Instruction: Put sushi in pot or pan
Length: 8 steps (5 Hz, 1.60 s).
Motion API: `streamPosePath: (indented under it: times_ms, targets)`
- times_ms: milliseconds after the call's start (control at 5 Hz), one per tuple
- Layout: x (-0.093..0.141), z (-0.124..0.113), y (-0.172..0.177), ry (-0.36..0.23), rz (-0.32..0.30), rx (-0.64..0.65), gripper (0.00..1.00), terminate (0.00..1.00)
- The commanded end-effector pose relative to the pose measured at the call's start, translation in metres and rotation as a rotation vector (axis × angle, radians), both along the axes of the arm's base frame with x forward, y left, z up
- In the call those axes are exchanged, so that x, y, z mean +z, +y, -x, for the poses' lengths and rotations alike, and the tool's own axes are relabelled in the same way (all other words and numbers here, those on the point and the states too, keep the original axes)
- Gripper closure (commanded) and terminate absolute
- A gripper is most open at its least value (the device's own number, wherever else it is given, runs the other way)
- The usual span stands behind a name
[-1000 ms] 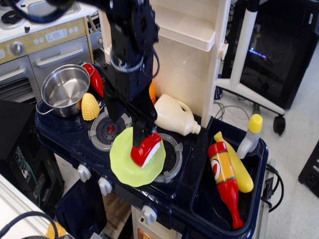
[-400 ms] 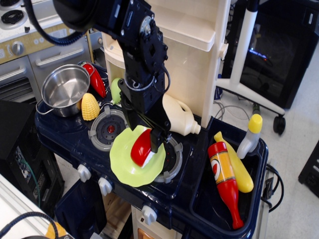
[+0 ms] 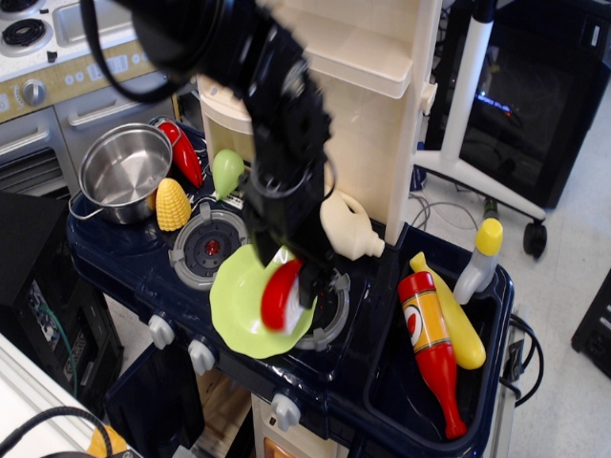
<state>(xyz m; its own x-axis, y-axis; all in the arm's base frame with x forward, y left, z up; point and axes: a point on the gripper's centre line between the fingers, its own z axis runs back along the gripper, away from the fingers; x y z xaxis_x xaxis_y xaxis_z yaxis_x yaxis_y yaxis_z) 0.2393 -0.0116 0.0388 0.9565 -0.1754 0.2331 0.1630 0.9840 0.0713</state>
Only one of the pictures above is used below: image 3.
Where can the grey stove burner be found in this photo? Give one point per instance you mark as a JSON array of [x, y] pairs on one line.
[[330, 315], [206, 241]]

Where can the cream toy kitchen shelf tower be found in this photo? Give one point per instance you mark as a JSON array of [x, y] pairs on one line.
[[373, 61]]

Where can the light green toy pear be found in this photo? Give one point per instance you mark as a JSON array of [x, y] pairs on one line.
[[226, 169]]

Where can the grey middle stove knob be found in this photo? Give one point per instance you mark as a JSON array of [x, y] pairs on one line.
[[203, 357]]

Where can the grey faucet with yellow cap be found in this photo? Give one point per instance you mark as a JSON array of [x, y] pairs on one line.
[[479, 271]]

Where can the yellow toy corn cob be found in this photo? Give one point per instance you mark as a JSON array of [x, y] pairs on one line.
[[172, 206]]

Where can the red toy chili pepper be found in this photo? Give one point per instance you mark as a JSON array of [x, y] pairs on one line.
[[184, 155]]

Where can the red and white toy sushi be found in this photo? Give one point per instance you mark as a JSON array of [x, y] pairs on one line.
[[282, 303]]

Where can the grey right stove knob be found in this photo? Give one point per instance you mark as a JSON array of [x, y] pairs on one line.
[[286, 411]]

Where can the light green toy plate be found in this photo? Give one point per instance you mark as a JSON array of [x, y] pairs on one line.
[[236, 305]]

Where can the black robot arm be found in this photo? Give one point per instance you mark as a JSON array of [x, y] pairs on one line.
[[241, 46]]

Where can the red toy ketchup bottle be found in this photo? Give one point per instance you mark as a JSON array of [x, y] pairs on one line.
[[432, 347]]

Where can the navy blue toy kitchen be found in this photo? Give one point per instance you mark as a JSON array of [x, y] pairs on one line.
[[365, 390]]

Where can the yellow toy banana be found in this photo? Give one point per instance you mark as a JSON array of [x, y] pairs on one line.
[[469, 350]]

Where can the black box at right edge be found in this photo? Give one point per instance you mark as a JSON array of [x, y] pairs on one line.
[[592, 337]]

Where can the cream toy detergent jug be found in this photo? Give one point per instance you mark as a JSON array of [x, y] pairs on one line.
[[349, 228]]

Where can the black computer case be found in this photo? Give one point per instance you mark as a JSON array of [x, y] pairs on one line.
[[57, 319]]

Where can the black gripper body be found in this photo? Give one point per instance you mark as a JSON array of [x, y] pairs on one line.
[[292, 220]]

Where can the grey left stove knob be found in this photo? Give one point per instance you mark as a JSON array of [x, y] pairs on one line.
[[162, 331]]

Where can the grey wooden toy kitchen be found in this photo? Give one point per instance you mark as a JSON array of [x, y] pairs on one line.
[[55, 100]]

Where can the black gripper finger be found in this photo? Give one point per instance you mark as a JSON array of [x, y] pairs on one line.
[[313, 280], [265, 246]]

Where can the grey stove knob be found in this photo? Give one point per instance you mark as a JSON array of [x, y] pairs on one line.
[[203, 357], [162, 331], [286, 411]]

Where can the grey left stove burner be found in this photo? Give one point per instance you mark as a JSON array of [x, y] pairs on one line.
[[206, 241]]

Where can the grey right stove burner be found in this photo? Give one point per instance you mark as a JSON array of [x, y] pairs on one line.
[[330, 315]]

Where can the stainless steel pot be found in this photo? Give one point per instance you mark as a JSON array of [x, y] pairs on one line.
[[121, 172]]

